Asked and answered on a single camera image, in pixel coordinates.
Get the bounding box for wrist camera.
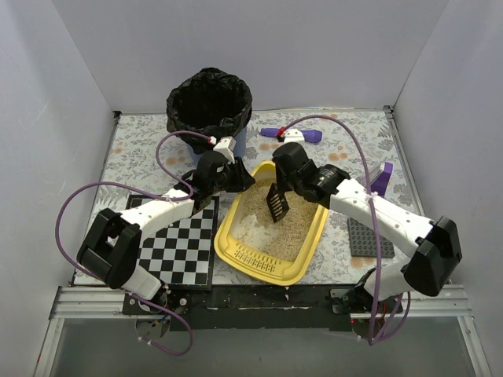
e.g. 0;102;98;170
277;128;305;143
208;136;236;163

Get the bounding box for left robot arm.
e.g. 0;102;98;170
77;151;255;305

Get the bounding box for yellow litter box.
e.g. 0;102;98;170
215;161;329;286

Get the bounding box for grey lego baseplate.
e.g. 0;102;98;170
347;218;395;259

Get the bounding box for black litter scoop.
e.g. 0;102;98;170
266;183;289;223

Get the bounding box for purple flashlight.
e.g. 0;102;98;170
259;128;323;144

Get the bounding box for blue trash bin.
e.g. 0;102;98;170
196;127;247;159

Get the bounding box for cat litter granules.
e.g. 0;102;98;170
231;180;318;262

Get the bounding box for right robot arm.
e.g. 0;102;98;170
268;142;462;309

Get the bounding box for black trash bag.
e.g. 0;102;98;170
166;68;253;155

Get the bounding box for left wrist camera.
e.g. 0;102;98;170
208;136;236;163

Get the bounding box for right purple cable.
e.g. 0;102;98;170
277;115;412;346

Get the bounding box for floral table mat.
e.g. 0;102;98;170
102;109;423;284

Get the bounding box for black white chessboard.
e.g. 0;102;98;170
137;196;219;291

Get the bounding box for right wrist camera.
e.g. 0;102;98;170
277;128;305;143

